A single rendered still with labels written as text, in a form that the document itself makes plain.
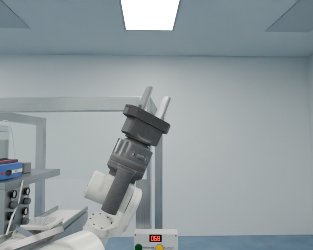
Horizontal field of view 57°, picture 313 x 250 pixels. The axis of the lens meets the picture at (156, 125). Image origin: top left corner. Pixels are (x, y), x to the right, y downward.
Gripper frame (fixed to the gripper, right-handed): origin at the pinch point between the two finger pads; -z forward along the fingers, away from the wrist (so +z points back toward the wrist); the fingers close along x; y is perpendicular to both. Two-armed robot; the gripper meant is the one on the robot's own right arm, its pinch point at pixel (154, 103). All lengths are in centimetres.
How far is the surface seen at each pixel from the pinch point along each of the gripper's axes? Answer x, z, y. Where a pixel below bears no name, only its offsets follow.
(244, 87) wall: -285, -164, 284
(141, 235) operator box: -36, 40, 35
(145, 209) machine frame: -36, 31, 40
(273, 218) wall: -402, 14, 236
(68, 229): -52, 81, 148
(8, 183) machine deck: 9, 47, 83
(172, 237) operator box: -45, 36, 28
